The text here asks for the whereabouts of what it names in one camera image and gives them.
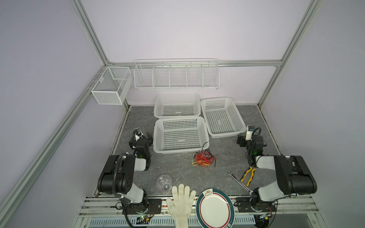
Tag black cable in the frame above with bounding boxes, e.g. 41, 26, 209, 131
199, 142, 217, 168

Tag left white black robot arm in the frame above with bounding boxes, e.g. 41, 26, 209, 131
97, 129, 153, 213

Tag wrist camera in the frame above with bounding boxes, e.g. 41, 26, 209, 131
133, 128, 143, 141
245, 125, 255, 141

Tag yellow handled pliers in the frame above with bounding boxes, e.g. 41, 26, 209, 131
240, 167, 256, 187

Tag front white plastic basket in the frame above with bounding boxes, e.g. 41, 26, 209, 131
153, 116, 210, 154

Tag long white wire shelf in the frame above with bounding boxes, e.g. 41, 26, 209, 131
134, 59, 220, 89

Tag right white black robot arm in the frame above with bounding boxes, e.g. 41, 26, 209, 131
236, 135, 317, 211

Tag clear drinking glass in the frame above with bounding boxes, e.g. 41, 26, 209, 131
156, 175, 173, 193

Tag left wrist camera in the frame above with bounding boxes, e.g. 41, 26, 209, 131
133, 128, 143, 141

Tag right white plastic basket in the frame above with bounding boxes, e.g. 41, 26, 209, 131
200, 97, 247, 139

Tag white plastic basket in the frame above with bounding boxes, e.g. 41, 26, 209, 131
153, 116, 210, 154
154, 93, 201, 119
200, 97, 247, 139

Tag green circuit board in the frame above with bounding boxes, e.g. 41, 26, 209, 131
136, 216, 150, 225

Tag rear white plastic basket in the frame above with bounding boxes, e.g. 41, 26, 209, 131
154, 93, 201, 119

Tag small white mesh box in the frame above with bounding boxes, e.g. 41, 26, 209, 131
91, 66, 133, 105

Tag white knit glove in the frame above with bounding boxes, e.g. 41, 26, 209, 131
166, 184, 196, 228

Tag silver combination wrench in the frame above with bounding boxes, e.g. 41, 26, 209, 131
228, 171, 253, 196

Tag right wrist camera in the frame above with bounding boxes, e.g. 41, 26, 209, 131
245, 125, 255, 141

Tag white plate green red rim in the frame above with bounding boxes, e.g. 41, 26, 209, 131
195, 188, 235, 228

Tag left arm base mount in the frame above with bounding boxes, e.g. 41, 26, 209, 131
123, 198, 162, 215

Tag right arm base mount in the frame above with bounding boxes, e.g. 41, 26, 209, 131
233, 196, 277, 213

